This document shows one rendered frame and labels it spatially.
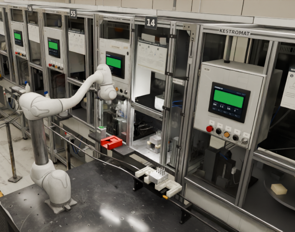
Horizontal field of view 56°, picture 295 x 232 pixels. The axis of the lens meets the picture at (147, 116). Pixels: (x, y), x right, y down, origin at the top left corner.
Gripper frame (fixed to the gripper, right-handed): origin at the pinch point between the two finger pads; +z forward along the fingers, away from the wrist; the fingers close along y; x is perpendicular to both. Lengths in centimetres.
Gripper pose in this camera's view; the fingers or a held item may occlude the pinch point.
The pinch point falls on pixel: (93, 94)
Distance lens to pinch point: 257.7
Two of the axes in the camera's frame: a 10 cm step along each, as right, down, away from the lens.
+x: -6.1, 7.3, -3.2
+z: -5.3, -0.7, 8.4
